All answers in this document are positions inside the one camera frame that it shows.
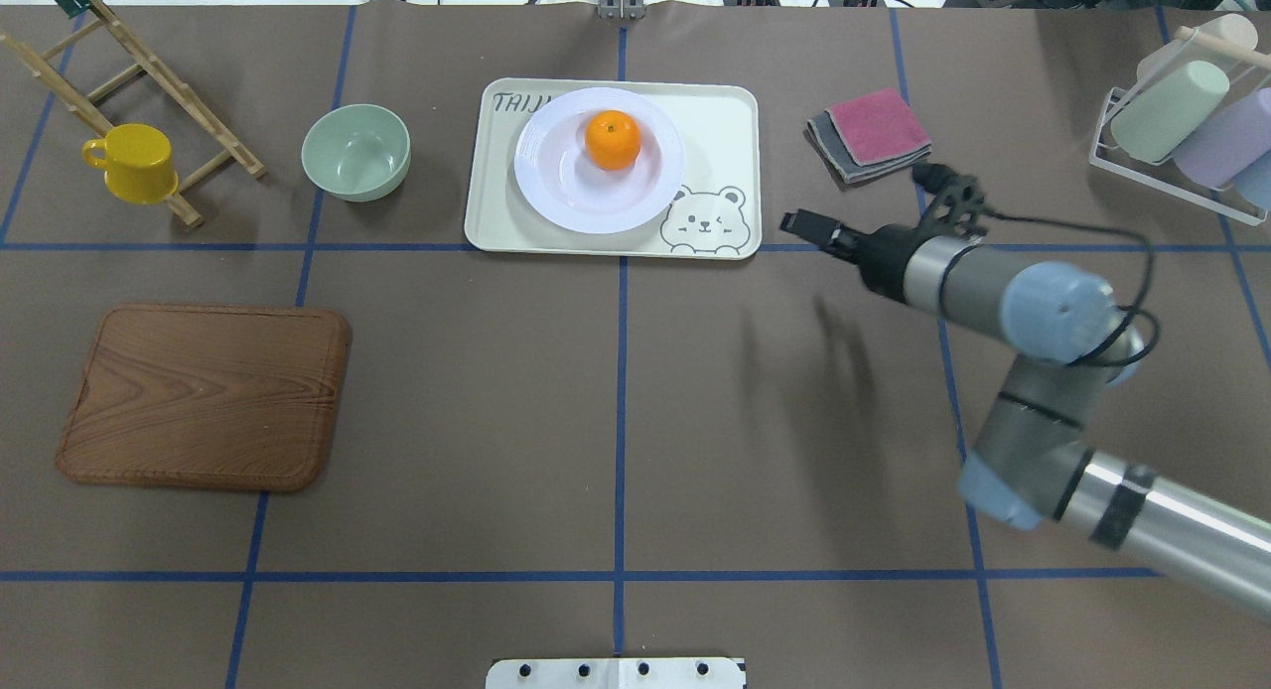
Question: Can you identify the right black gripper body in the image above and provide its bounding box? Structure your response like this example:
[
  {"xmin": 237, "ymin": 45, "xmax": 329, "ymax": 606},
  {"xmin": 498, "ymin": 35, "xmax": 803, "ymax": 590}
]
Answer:
[{"xmin": 836, "ymin": 224, "xmax": 920, "ymax": 303}]

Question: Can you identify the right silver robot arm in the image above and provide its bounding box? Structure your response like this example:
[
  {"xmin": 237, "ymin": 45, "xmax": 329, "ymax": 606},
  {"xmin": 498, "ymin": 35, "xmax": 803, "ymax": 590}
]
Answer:
[{"xmin": 780, "ymin": 208, "xmax": 1270, "ymax": 622}]

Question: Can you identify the green pastel cup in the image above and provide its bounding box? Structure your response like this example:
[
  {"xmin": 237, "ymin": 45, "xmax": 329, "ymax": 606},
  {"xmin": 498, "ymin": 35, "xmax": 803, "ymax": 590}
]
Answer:
[{"xmin": 1110, "ymin": 61, "xmax": 1230, "ymax": 164}]

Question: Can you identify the orange fruit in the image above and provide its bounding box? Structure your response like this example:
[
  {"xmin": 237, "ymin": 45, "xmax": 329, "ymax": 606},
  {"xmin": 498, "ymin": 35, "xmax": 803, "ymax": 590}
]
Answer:
[{"xmin": 583, "ymin": 109, "xmax": 641, "ymax": 172}]

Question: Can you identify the blue pastel cup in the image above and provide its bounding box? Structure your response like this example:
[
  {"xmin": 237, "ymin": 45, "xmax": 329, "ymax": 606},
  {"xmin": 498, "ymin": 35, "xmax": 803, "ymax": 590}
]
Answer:
[{"xmin": 1233, "ymin": 153, "xmax": 1271, "ymax": 210}]

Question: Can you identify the white wire cup rack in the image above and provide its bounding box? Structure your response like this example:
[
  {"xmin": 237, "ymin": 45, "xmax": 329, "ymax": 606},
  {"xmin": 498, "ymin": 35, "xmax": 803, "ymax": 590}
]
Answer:
[{"xmin": 1088, "ymin": 11, "xmax": 1268, "ymax": 228}]

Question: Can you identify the wooden dish rack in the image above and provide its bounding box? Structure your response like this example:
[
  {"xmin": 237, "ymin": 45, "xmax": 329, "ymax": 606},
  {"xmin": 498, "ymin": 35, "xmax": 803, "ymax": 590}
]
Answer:
[{"xmin": 3, "ymin": 0, "xmax": 266, "ymax": 228}]

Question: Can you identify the purple pastel cup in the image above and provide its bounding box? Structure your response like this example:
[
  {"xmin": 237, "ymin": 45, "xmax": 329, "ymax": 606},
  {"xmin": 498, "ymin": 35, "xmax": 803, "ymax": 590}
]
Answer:
[{"xmin": 1172, "ymin": 86, "xmax": 1270, "ymax": 189}]

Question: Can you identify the green ceramic bowl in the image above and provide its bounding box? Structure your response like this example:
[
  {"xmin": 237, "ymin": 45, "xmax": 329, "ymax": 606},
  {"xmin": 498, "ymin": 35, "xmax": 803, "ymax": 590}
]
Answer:
[{"xmin": 300, "ymin": 102, "xmax": 412, "ymax": 203}]

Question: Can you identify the beige pastel cup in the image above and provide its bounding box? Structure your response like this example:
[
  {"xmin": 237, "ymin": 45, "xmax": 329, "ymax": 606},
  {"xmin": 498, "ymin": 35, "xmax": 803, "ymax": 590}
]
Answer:
[{"xmin": 1136, "ymin": 11, "xmax": 1260, "ymax": 86}]

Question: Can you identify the white round plate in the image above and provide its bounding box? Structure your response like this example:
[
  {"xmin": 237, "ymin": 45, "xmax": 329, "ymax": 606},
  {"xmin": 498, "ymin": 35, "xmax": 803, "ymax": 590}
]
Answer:
[{"xmin": 513, "ymin": 86, "xmax": 686, "ymax": 235}]

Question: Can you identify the yellow mug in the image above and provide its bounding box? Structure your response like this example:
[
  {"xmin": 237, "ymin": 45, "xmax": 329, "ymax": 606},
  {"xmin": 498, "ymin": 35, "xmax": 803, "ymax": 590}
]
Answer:
[{"xmin": 81, "ymin": 123, "xmax": 179, "ymax": 205}]

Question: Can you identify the pink cloth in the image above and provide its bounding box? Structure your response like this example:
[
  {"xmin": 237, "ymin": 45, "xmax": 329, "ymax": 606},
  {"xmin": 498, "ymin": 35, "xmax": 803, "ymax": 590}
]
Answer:
[{"xmin": 826, "ymin": 86, "xmax": 930, "ymax": 167}]

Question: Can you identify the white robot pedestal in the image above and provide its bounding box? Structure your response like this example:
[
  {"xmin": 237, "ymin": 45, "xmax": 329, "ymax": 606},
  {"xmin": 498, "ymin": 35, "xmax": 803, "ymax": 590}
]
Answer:
[{"xmin": 486, "ymin": 656, "xmax": 749, "ymax": 688}]

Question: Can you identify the cream bear tray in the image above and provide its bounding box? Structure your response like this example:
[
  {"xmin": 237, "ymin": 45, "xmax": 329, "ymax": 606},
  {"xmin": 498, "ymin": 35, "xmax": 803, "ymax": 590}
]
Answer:
[{"xmin": 464, "ymin": 78, "xmax": 763, "ymax": 261}]

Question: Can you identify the wooden cutting board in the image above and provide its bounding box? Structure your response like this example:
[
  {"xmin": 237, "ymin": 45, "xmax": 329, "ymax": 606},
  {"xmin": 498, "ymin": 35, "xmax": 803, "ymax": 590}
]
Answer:
[{"xmin": 55, "ymin": 303, "xmax": 353, "ymax": 491}]

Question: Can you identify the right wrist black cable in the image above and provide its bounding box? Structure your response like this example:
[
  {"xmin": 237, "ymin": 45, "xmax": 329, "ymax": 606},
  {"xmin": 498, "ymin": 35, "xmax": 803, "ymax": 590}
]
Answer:
[{"xmin": 913, "ymin": 163, "xmax": 1160, "ymax": 370}]

